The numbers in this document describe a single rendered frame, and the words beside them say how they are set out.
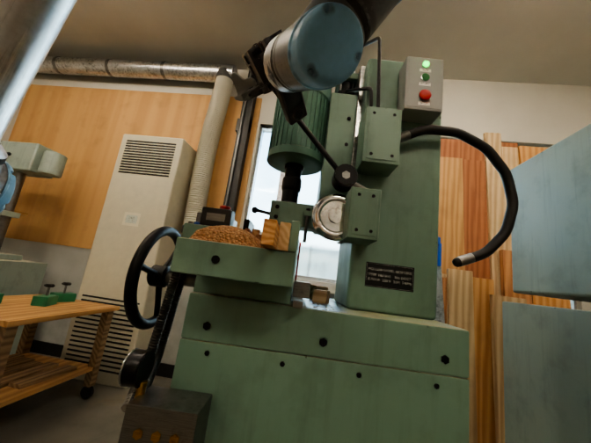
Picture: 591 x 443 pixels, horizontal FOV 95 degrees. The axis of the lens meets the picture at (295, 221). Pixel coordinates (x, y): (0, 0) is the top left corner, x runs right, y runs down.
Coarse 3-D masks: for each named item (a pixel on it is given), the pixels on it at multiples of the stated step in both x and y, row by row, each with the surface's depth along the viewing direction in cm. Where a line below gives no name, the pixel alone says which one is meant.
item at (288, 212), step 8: (272, 200) 79; (280, 200) 79; (272, 208) 78; (280, 208) 78; (288, 208) 78; (296, 208) 78; (304, 208) 78; (312, 208) 78; (272, 216) 78; (280, 216) 78; (288, 216) 78; (296, 216) 78; (304, 224) 78
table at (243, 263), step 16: (192, 240) 47; (176, 256) 46; (192, 256) 46; (208, 256) 46; (224, 256) 46; (240, 256) 46; (256, 256) 46; (272, 256) 46; (288, 256) 46; (192, 272) 46; (208, 272) 46; (224, 272) 46; (240, 272) 46; (256, 272) 46; (272, 272) 46; (288, 272) 46
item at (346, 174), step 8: (304, 128) 71; (312, 136) 71; (320, 144) 70; (320, 152) 71; (328, 160) 70; (336, 168) 67; (344, 168) 67; (352, 168) 67; (336, 176) 67; (344, 176) 67; (352, 176) 67; (336, 184) 68; (344, 184) 66; (352, 184) 67
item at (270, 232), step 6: (264, 222) 41; (270, 222) 41; (276, 222) 41; (264, 228) 41; (270, 228) 41; (276, 228) 42; (264, 234) 41; (270, 234) 41; (276, 234) 43; (264, 240) 41; (270, 240) 41; (276, 240) 45; (264, 246) 44; (270, 246) 42; (276, 246) 46
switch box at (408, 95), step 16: (416, 64) 72; (432, 64) 72; (400, 80) 76; (416, 80) 71; (432, 80) 71; (400, 96) 74; (416, 96) 70; (432, 96) 70; (416, 112) 71; (432, 112) 70
